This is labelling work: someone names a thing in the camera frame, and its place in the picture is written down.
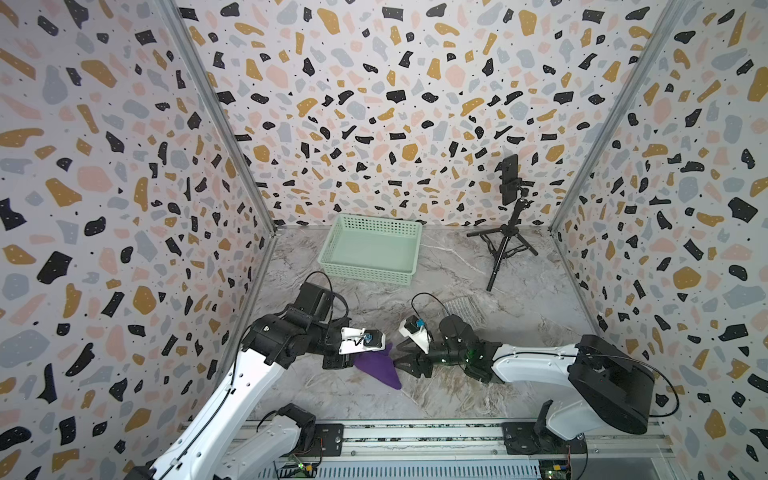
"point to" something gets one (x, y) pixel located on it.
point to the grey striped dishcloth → (468, 309)
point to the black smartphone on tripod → (510, 180)
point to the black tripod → (504, 242)
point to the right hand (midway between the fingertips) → (397, 357)
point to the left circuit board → (303, 470)
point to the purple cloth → (379, 365)
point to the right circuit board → (553, 469)
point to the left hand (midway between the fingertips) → (367, 341)
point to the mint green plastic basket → (372, 249)
